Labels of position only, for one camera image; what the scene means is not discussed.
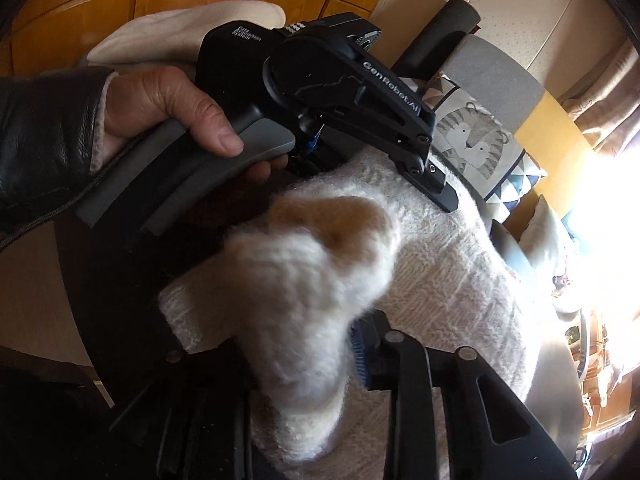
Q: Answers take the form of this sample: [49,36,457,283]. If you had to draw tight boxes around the cream folded cloth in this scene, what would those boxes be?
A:
[87,0,287,68]

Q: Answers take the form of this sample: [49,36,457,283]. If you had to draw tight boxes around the grey yellow blue sofa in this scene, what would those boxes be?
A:
[400,35,601,221]

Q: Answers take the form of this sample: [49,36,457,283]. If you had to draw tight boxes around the person's left forearm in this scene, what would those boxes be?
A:
[0,65,118,251]

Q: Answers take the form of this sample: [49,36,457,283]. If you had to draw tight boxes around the black padded bolster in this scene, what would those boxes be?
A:
[392,0,482,81]

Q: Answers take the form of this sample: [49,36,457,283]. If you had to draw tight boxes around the white knit sweater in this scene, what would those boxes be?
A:
[160,147,546,480]

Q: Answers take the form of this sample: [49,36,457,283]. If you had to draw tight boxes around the person's left hand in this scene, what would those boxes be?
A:
[107,65,291,183]

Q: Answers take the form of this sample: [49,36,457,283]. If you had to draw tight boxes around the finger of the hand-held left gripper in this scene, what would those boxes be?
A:
[320,47,461,213]

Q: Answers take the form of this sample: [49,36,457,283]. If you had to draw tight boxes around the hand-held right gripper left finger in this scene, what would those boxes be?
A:
[107,340,261,480]

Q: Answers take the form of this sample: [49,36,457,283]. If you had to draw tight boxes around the beige patterned curtain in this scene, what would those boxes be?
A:
[560,35,640,156]

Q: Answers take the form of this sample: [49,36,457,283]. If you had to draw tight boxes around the tiger print pillow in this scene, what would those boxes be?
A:
[425,72,548,206]

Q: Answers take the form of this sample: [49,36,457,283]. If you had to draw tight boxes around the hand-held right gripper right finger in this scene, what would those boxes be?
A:
[349,309,576,480]

